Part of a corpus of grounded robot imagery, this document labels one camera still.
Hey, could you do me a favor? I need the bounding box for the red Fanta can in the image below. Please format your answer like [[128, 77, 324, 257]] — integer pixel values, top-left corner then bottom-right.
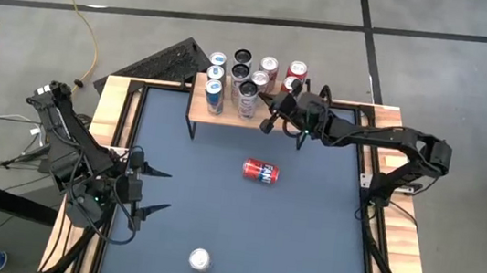
[[240, 156, 282, 186], [279, 74, 300, 96], [285, 59, 311, 81]]

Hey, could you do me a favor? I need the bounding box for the black power adapter box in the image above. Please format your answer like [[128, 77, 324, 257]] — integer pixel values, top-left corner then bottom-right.
[[36, 157, 54, 175]]

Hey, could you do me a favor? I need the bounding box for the yellow floor cable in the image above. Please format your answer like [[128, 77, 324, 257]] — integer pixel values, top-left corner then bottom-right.
[[27, 0, 104, 93]]

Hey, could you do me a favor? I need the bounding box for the white Celsius can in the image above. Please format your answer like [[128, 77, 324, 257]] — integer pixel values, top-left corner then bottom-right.
[[235, 79, 261, 121], [227, 62, 252, 107], [232, 47, 255, 68]]

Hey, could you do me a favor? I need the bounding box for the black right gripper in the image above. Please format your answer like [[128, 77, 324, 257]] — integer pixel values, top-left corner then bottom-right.
[[252, 74, 339, 145]]

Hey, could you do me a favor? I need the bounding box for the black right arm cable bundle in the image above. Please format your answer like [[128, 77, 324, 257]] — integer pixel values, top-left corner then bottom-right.
[[354, 203, 432, 273]]

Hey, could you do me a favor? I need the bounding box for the black left arm cable bundle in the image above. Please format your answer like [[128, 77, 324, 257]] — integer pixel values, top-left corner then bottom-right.
[[37, 218, 101, 273]]

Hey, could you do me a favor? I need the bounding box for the wooden shelf with black frame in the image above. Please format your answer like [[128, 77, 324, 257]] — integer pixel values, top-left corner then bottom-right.
[[182, 64, 316, 153]]

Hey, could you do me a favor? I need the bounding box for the silver Diet Coke can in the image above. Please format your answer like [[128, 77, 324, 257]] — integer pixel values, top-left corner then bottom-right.
[[187, 247, 214, 273], [257, 55, 281, 86], [249, 69, 273, 95]]

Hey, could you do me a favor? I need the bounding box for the white floor cable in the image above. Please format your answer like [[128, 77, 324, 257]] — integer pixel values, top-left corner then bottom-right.
[[0, 111, 44, 144]]

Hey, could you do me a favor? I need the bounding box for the grey metal mounting plate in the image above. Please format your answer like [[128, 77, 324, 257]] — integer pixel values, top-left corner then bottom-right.
[[359, 172, 374, 190]]

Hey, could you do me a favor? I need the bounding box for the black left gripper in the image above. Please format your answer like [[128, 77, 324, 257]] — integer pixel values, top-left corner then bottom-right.
[[110, 145, 179, 237]]

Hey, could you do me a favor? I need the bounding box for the blue silver Red Bull can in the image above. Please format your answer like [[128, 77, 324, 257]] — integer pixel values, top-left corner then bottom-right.
[[207, 50, 229, 69], [201, 78, 228, 117], [205, 64, 228, 85]]

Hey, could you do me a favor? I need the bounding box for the black floor beam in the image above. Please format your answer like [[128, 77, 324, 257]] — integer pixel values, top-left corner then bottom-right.
[[0, 178, 63, 229]]

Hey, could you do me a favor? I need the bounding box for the blue-grey table mat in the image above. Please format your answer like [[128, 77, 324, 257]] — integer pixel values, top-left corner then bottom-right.
[[97, 81, 393, 273]]

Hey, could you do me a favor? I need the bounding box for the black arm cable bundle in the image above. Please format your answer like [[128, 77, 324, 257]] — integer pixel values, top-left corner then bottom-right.
[[37, 218, 101, 273], [354, 203, 432, 273]]

